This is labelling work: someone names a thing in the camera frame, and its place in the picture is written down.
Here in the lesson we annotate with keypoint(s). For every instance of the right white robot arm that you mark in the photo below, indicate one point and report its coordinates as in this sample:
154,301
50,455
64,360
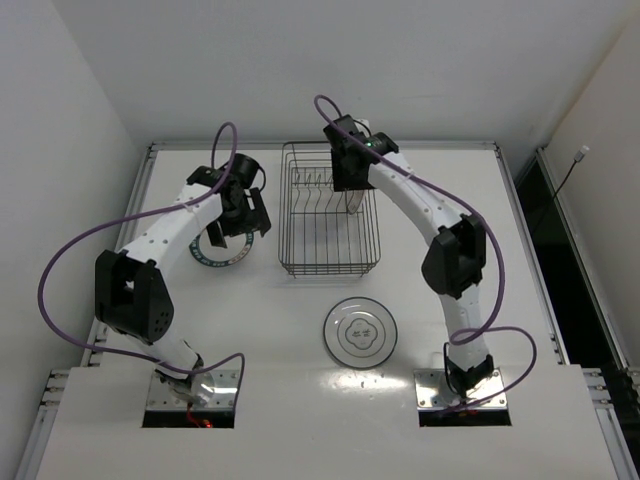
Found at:
456,255

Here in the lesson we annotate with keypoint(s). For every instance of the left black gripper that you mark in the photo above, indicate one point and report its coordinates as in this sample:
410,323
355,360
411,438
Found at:
240,223

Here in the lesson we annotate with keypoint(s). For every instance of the grey rimmed white plate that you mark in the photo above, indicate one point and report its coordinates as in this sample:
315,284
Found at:
360,333

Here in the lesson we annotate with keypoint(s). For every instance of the metal base plate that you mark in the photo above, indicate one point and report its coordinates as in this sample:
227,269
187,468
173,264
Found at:
212,391
434,395

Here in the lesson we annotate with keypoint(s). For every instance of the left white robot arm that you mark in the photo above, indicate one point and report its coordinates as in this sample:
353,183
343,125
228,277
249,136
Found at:
131,293

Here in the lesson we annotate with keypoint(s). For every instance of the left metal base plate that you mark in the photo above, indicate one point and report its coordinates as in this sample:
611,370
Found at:
212,391

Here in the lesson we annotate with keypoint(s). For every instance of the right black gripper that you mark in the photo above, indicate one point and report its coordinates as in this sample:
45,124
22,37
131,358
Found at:
351,180

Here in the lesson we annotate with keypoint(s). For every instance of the blue rimmed plate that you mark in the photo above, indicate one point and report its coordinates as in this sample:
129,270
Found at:
236,249

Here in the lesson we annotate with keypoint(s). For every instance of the black wire dish rack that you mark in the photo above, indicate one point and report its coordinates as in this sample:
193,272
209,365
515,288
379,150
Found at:
316,236

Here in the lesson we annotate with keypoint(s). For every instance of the orange sunburst pattern plate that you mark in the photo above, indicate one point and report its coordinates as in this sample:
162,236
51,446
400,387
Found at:
353,200

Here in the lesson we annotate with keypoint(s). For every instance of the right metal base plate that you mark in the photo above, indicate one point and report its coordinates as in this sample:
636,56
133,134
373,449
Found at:
434,395

